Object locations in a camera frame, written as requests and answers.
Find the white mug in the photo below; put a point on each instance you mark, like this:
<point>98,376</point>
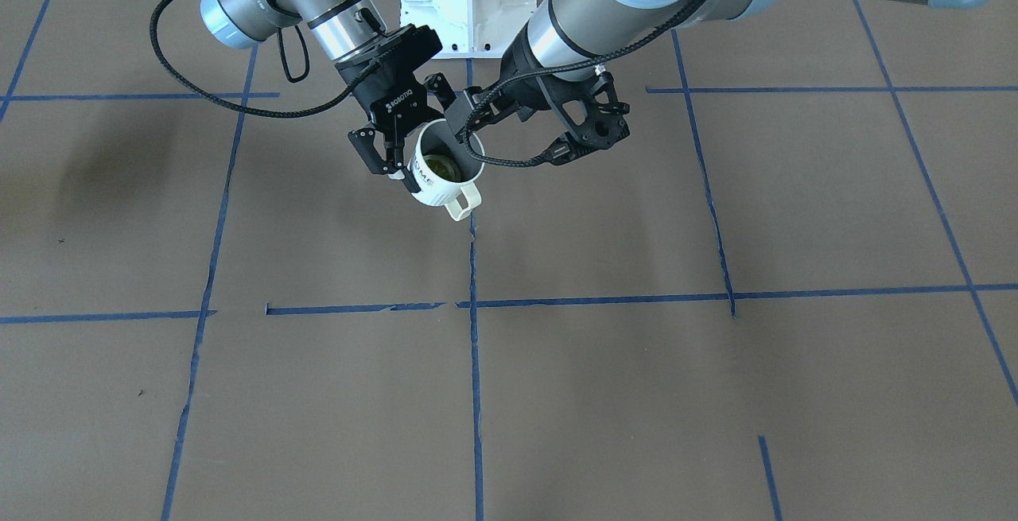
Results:
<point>459,199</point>

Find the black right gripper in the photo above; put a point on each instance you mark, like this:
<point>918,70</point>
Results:
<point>387,101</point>

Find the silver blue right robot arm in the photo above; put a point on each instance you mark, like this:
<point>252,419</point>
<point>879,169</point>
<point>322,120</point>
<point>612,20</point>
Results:
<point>341,27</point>

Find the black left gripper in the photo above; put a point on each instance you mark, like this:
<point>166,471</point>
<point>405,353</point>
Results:
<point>524,85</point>

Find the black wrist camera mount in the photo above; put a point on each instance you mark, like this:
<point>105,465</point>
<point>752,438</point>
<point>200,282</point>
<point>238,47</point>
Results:
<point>591,112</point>

